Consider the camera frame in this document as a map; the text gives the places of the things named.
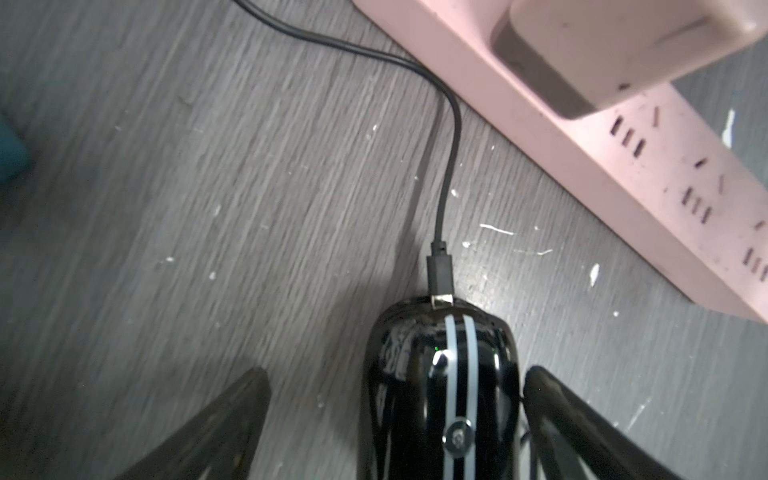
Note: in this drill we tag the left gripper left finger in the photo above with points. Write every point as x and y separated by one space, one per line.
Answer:
219 442

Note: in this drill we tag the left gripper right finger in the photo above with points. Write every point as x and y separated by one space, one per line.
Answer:
569 438

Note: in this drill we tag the pink power strip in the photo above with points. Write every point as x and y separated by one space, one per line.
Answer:
650 168

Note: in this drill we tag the teal USB charger front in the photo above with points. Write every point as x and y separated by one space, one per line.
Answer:
14 156

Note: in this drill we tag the pink USB charger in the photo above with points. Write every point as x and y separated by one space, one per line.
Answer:
581 56

